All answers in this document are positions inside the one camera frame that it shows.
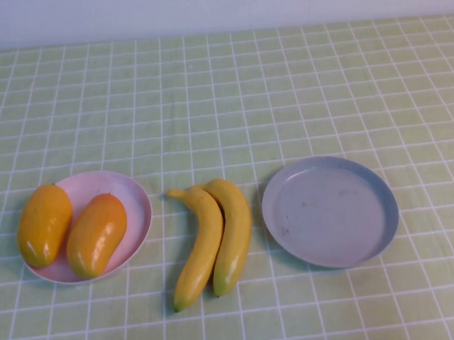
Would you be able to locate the slim long-stemmed yellow banana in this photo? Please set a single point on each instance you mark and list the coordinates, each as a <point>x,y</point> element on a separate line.
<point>201,248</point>

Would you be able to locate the pink round plate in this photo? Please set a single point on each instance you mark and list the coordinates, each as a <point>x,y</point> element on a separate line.
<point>93,186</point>

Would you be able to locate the thick short-stemmed yellow banana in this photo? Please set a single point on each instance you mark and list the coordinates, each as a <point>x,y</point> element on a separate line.
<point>235,235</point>

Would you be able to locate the blue-grey round plate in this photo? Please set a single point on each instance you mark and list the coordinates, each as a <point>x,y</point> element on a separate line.
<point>330,214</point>

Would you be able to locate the orange-blushed yellow mango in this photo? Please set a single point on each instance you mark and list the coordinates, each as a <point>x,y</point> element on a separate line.
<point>96,234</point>

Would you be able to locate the plain yellow mango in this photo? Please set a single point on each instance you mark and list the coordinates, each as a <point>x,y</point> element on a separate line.
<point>43,223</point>

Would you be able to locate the green white checked tablecloth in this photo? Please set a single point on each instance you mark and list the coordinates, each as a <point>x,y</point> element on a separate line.
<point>223,101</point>

